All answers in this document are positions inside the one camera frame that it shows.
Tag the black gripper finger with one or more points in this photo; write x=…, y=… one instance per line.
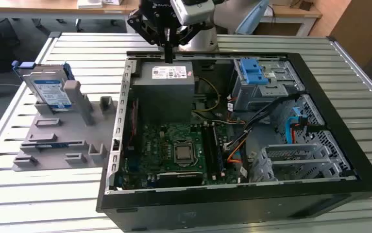
x=147, y=34
x=172, y=48

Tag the hard disk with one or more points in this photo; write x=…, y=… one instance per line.
x=51, y=92

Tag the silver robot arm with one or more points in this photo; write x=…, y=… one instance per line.
x=202, y=38

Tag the metal disk bay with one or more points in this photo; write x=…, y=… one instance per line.
x=303, y=162

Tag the white box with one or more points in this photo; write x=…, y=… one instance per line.
x=90, y=4

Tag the grey power supply unit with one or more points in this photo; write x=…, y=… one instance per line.
x=163, y=102

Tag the blue plastic drive latch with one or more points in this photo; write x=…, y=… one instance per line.
x=252, y=72

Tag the metal optical drive cage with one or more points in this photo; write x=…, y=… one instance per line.
x=254, y=97

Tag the green motherboard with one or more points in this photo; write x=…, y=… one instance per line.
x=155, y=145

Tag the silver CPU in socket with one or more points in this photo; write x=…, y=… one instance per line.
x=183, y=153

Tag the black RAM slot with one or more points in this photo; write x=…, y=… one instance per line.
x=208, y=150

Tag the grey parts rack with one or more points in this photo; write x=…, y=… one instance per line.
x=66, y=136

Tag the black graphics card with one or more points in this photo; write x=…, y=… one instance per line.
x=179, y=179

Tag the RAM stick with blue label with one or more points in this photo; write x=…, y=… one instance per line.
x=51, y=145

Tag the wooden cabinet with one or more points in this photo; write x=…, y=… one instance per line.
x=360, y=29

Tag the black PC case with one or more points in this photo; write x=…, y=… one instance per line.
x=206, y=211

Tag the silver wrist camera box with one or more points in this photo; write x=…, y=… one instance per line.
x=192, y=12

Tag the wooden desk white frame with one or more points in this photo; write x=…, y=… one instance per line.
x=290, y=12
x=43, y=9

